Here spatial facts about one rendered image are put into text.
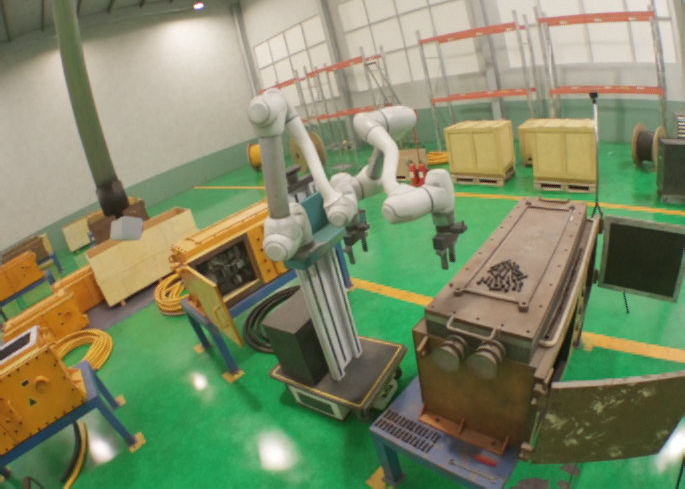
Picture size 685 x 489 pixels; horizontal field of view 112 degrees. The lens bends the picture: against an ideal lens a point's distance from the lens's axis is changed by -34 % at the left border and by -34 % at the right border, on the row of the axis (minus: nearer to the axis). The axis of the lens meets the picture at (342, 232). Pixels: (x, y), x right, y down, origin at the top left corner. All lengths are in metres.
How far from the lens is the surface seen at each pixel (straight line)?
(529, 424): 1.54
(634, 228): 2.54
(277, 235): 1.57
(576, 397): 1.36
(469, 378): 1.54
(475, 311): 1.37
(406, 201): 1.20
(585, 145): 6.38
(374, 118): 1.67
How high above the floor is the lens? 2.21
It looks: 22 degrees down
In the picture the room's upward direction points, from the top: 14 degrees counter-clockwise
